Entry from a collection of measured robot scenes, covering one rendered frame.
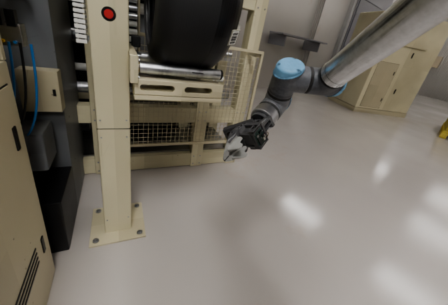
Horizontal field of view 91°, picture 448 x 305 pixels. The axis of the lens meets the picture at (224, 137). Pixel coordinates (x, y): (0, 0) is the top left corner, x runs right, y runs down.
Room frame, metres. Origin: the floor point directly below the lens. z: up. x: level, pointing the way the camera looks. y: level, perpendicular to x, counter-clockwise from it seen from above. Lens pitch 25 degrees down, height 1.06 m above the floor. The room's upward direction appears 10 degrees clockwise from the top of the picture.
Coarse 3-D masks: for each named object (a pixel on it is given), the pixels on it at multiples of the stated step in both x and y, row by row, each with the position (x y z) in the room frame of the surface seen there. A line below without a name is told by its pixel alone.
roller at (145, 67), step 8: (144, 64) 0.84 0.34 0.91; (152, 64) 0.85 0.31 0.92; (160, 64) 0.87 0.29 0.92; (168, 64) 0.89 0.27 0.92; (144, 72) 0.84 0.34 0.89; (152, 72) 0.85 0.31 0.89; (160, 72) 0.86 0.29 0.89; (168, 72) 0.87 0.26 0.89; (176, 72) 0.89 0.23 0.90; (184, 72) 0.90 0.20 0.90; (192, 72) 0.92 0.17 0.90; (200, 72) 0.93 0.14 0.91; (208, 72) 0.95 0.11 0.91; (216, 72) 0.97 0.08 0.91
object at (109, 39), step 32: (96, 0) 0.83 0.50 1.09; (128, 0) 0.88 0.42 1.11; (96, 32) 0.83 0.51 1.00; (128, 32) 0.88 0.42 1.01; (96, 64) 0.82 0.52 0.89; (128, 64) 0.88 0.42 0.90; (96, 96) 0.82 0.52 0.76; (128, 96) 0.88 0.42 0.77; (128, 128) 0.87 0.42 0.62; (128, 160) 0.87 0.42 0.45; (128, 192) 0.87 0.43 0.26; (128, 224) 0.87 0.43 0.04
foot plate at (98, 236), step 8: (96, 208) 0.97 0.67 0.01; (136, 208) 1.02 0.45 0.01; (96, 216) 0.91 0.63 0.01; (136, 216) 0.96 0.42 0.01; (96, 224) 0.86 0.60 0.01; (104, 224) 0.87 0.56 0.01; (136, 224) 0.91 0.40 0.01; (144, 224) 0.92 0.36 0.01; (96, 232) 0.81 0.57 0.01; (104, 232) 0.82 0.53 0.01; (112, 232) 0.83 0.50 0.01; (120, 232) 0.84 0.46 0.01; (128, 232) 0.84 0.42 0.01; (136, 232) 0.85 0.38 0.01; (144, 232) 0.86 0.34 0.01; (96, 240) 0.76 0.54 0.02; (104, 240) 0.77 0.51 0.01; (112, 240) 0.78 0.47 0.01; (120, 240) 0.79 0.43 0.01
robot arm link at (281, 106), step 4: (268, 96) 0.79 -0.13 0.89; (264, 100) 0.79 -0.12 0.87; (268, 100) 0.78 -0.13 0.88; (272, 100) 0.78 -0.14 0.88; (272, 104) 0.76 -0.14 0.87; (276, 104) 0.77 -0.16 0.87; (280, 104) 0.78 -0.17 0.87; (284, 104) 0.78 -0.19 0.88; (288, 104) 0.81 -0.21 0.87; (276, 108) 0.76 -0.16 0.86; (280, 108) 0.77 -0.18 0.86; (284, 108) 0.79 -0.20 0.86; (280, 112) 0.77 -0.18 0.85; (280, 116) 0.77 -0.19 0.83
